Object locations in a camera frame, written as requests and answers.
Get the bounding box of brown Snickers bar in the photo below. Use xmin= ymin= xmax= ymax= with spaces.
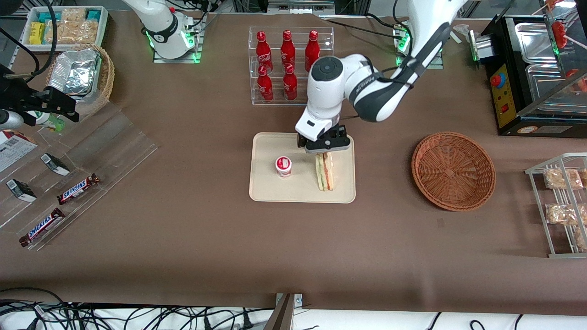
xmin=19 ymin=208 xmax=66 ymax=248
xmin=56 ymin=173 xmax=101 ymax=205

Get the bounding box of black food warmer appliance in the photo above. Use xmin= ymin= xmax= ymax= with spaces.
xmin=479 ymin=14 xmax=587 ymax=137

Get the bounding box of beige plastic tray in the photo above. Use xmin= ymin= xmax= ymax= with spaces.
xmin=249 ymin=132 xmax=356 ymax=204

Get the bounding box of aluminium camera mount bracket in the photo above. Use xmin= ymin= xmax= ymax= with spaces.
xmin=264 ymin=293 xmax=303 ymax=330

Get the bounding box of red white yogurt cup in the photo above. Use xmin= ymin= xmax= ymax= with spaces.
xmin=275 ymin=156 xmax=293 ymax=178

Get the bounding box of light tall wicker basket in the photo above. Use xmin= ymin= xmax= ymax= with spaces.
xmin=46 ymin=44 xmax=115 ymax=117

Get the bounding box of white printed paper carton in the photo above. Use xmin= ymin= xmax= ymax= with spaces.
xmin=0 ymin=130 xmax=39 ymax=174

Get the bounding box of brown table cover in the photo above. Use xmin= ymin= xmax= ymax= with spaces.
xmin=0 ymin=10 xmax=587 ymax=317

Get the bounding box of clear plastic wrapper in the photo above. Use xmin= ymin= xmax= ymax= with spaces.
xmin=453 ymin=24 xmax=473 ymax=44

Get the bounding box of triangle sandwich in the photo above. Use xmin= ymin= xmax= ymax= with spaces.
xmin=315 ymin=153 xmax=334 ymax=192

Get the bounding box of clear nut snack bag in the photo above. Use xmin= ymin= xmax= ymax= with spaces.
xmin=61 ymin=8 xmax=88 ymax=23
xmin=45 ymin=21 xmax=99 ymax=45

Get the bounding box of aluminium foil tray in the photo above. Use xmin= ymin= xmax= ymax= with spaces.
xmin=48 ymin=48 xmax=102 ymax=97

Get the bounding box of clear acrylic bottle rack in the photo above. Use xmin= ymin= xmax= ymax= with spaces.
xmin=248 ymin=26 xmax=335 ymax=107

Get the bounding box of grey wire shelf rack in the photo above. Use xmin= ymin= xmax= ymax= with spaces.
xmin=525 ymin=153 xmax=587 ymax=259

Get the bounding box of red cola bottle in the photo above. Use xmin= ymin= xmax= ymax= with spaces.
xmin=282 ymin=64 xmax=298 ymax=102
xmin=281 ymin=30 xmax=296 ymax=69
xmin=257 ymin=66 xmax=274 ymax=103
xmin=305 ymin=30 xmax=321 ymax=67
xmin=255 ymin=31 xmax=274 ymax=74

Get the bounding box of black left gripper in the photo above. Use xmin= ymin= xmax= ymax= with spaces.
xmin=297 ymin=125 xmax=348 ymax=147

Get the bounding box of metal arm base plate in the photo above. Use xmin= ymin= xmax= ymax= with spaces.
xmin=393 ymin=21 xmax=444 ymax=69
xmin=153 ymin=14 xmax=202 ymax=64

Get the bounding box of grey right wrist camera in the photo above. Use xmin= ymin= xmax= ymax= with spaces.
xmin=0 ymin=109 xmax=24 ymax=130

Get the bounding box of clear acrylic stepped display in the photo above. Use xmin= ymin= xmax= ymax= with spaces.
xmin=0 ymin=101 xmax=160 ymax=252

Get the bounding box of small black white box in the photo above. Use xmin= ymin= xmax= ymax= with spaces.
xmin=6 ymin=178 xmax=37 ymax=203
xmin=40 ymin=153 xmax=71 ymax=176

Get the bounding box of white plastic bin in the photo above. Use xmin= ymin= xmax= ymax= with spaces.
xmin=21 ymin=5 xmax=110 ymax=52

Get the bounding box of red skewered food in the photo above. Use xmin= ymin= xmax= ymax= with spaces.
xmin=550 ymin=21 xmax=569 ymax=49

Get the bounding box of brown round wicker basket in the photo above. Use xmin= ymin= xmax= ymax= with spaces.
xmin=411 ymin=132 xmax=497 ymax=212

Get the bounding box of steel warmer pan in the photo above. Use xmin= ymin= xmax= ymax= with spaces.
xmin=525 ymin=64 xmax=587 ymax=113
xmin=515 ymin=22 xmax=565 ymax=65

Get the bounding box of green white small bottle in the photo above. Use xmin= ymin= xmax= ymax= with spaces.
xmin=28 ymin=110 xmax=66 ymax=132

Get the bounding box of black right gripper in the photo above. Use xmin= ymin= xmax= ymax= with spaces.
xmin=0 ymin=64 xmax=79 ymax=122

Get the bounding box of yellow snack packet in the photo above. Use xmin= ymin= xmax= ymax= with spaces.
xmin=29 ymin=22 xmax=46 ymax=45

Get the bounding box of black cable bundle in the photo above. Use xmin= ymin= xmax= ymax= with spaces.
xmin=0 ymin=288 xmax=276 ymax=330

